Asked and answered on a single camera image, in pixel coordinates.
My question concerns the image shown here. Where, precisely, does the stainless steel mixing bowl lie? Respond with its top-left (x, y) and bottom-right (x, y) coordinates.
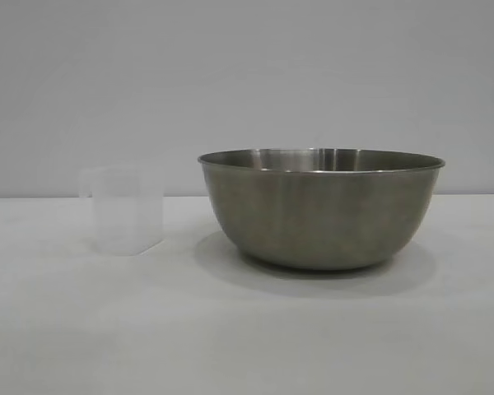
top-left (196, 146), bottom-right (446, 272)

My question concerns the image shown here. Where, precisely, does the clear plastic measuring cup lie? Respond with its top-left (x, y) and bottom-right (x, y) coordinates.
top-left (77, 164), bottom-right (164, 254)

